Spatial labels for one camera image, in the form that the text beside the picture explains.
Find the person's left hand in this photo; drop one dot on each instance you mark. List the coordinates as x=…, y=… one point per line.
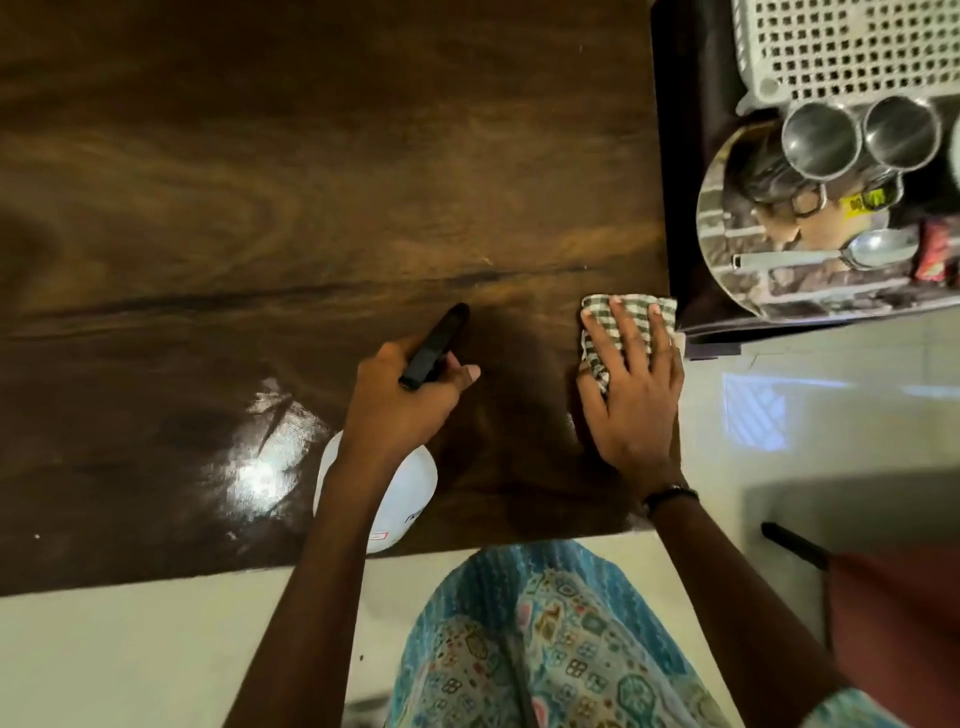
x=390, y=416

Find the person's right hand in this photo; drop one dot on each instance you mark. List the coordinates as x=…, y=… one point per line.
x=637, y=420

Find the person's left thumb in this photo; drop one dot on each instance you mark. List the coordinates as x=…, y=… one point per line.
x=463, y=374

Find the person's right middle finger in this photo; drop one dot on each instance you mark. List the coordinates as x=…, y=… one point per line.
x=628, y=330

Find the person's right little finger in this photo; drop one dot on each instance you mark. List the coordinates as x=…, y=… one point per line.
x=678, y=364

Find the person's right thumb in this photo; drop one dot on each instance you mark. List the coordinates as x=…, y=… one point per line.
x=591, y=405

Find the green checked cleaning cloth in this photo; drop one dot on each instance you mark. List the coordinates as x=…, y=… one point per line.
x=596, y=360

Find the white spray bottle black nozzle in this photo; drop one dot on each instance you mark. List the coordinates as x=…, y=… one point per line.
x=405, y=495

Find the person's left forearm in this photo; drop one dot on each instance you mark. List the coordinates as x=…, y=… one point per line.
x=315, y=600

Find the person's right forearm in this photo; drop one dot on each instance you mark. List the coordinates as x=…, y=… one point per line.
x=735, y=607

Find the black wristband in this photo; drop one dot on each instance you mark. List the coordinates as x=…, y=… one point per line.
x=667, y=495

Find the round steel plate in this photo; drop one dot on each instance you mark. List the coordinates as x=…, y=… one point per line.
x=795, y=292

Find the steel spoon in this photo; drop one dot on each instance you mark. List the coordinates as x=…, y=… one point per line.
x=877, y=249

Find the blue patterned dress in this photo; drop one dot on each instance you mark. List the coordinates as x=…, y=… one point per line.
x=555, y=645

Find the steel cup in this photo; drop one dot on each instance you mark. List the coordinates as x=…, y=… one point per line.
x=821, y=141
x=901, y=133

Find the red snack packet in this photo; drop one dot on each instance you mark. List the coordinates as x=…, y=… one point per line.
x=934, y=251

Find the red chair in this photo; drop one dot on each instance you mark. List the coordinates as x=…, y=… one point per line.
x=900, y=622

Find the white plastic lattice basket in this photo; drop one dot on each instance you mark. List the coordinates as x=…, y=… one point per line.
x=847, y=45

